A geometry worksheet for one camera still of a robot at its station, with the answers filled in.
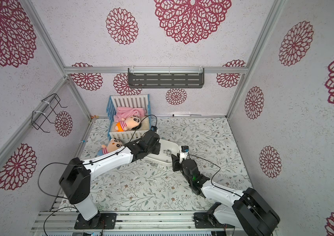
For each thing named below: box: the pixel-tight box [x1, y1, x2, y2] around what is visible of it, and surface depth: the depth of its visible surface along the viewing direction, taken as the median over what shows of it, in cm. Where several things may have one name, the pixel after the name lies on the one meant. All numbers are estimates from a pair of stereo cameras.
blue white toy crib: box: [106, 93, 152, 145], surface depth 111 cm
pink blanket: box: [113, 106, 147, 123], surface depth 111 cm
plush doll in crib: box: [114, 115, 141, 132], surface depth 102 cm
